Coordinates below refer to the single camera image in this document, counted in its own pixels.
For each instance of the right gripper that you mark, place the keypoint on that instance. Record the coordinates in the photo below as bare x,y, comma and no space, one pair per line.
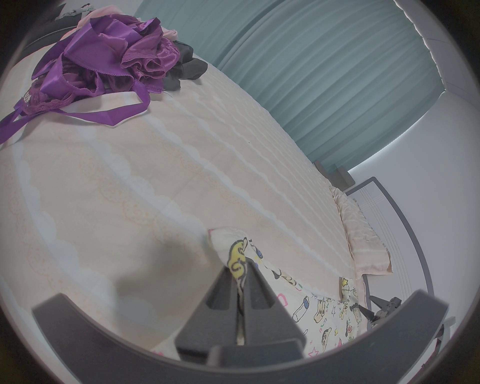
392,308

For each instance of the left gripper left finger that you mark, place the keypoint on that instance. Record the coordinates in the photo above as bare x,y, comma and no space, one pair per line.
195,333

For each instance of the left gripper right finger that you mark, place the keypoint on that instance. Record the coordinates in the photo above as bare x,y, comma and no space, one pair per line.
285,333

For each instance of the white printed pyjama top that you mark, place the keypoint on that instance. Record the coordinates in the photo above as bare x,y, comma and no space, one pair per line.
322,315

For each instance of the bed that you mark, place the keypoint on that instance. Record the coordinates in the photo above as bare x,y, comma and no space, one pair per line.
150,168

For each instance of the cream pillow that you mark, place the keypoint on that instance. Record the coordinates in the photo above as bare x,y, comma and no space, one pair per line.
360,240

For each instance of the grey bedside table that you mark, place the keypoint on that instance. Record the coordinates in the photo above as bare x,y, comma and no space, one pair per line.
345,176

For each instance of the blue-green curtain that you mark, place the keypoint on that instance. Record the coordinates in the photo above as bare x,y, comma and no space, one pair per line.
337,75
210,26

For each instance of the dark grey garment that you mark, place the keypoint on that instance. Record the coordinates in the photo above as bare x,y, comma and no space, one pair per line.
187,69

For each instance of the purple satin garment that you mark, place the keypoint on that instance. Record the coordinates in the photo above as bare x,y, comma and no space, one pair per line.
105,48

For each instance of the pink garment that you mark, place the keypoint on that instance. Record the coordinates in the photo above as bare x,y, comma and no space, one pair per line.
103,11

